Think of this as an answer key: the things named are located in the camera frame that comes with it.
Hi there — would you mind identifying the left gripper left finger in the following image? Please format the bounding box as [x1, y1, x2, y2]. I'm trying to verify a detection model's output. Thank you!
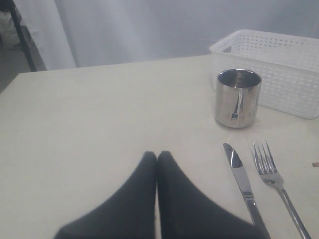
[55, 151, 157, 239]

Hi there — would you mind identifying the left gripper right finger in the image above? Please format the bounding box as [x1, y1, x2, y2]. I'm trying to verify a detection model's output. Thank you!
[157, 151, 267, 239]

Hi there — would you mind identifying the silver metal table knife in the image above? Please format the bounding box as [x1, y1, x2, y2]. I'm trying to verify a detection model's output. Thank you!
[223, 143, 271, 239]

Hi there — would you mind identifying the silver metal fork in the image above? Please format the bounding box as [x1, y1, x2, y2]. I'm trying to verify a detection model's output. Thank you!
[253, 140, 311, 239]

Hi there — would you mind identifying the silver foil packet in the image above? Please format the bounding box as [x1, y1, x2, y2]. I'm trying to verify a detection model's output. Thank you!
[214, 69, 262, 128]

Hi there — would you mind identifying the white perforated plastic basket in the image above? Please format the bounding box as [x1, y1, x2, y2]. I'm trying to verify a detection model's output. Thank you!
[209, 29, 319, 120]

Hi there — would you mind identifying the grey backdrop curtain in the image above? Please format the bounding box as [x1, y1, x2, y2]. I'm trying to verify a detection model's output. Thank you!
[15, 0, 319, 70]

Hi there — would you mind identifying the black metal stand leg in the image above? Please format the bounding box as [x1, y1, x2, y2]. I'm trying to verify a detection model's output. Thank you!
[7, 0, 37, 72]

